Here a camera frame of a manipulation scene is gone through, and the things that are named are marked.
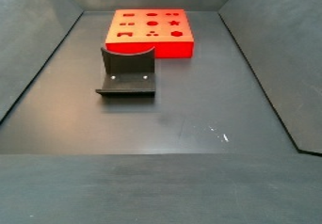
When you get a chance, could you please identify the red shape-sorter block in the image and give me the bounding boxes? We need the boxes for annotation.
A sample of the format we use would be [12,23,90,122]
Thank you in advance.
[104,8,195,58]

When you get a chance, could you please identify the black curved holder bracket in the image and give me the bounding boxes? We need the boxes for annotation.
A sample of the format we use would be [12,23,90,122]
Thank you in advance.
[96,48,156,96]

